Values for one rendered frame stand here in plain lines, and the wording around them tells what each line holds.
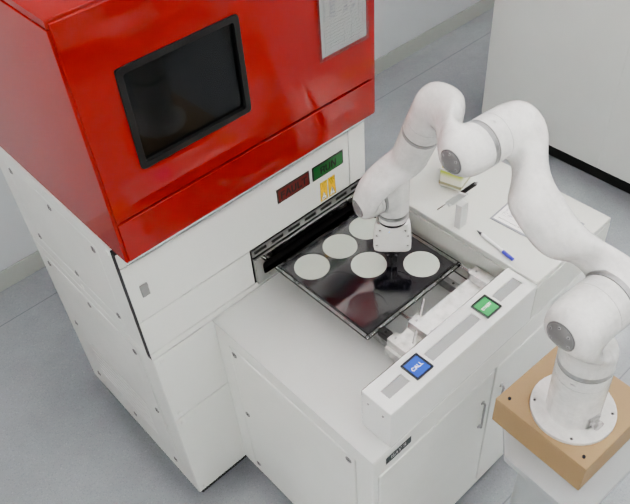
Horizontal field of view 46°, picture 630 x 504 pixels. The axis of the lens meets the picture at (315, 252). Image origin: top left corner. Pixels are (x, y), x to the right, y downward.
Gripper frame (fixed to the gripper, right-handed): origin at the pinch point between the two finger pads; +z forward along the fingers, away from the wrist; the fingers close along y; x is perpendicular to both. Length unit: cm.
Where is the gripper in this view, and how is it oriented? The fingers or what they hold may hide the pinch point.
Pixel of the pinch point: (391, 258)
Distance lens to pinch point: 205.7
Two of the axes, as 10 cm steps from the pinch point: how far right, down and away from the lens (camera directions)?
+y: 10.0, 0.1, -1.0
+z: 0.6, 7.1, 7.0
